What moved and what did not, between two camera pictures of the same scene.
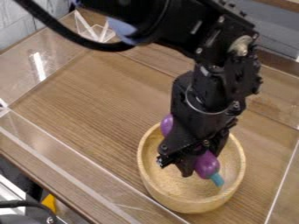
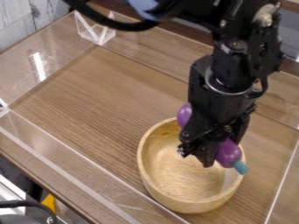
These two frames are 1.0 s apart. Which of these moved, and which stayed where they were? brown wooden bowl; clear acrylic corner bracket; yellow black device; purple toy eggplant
Moved: purple toy eggplant
Stayed: yellow black device; clear acrylic corner bracket; brown wooden bowl
